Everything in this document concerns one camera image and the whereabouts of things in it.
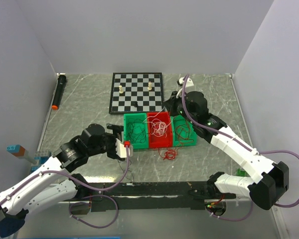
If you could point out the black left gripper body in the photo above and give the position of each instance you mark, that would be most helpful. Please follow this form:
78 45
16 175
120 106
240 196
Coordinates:
109 139

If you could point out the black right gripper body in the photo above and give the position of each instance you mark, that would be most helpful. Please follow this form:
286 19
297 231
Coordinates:
177 108

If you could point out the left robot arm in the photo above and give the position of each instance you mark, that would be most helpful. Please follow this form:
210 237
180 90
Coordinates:
54 181

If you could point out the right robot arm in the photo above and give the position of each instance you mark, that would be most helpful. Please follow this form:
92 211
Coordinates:
266 181

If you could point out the red plastic bin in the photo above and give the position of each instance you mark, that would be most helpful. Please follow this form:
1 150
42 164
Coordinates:
160 130

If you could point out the cream chess piece right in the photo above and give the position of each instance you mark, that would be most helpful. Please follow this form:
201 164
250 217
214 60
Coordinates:
149 86

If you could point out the cream chess piece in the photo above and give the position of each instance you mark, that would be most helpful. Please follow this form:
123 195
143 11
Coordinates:
149 86
121 89

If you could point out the green bin left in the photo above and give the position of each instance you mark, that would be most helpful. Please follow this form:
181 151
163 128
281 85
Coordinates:
136 130

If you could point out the green bin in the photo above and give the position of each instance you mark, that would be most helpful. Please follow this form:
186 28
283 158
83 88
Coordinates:
182 131
136 130

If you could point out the green bin right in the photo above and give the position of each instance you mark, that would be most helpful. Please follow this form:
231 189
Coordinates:
182 131

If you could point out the black and silver chessboard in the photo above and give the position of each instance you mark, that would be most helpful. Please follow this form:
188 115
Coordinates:
135 86

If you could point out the cream chess piece left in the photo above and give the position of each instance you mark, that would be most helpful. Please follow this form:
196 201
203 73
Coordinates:
121 89

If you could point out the blue toy brick stack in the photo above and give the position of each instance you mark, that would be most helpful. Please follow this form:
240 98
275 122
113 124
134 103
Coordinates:
40 158

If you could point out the black marker orange cap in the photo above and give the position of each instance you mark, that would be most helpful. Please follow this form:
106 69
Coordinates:
61 84

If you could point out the blue orange block tool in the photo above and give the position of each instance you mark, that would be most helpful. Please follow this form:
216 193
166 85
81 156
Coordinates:
20 152

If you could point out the small green clip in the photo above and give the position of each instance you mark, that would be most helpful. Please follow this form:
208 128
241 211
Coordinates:
241 173

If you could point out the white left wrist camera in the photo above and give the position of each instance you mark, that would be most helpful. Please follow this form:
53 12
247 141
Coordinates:
123 151

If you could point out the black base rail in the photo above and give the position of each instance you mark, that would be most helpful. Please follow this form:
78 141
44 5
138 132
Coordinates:
154 195

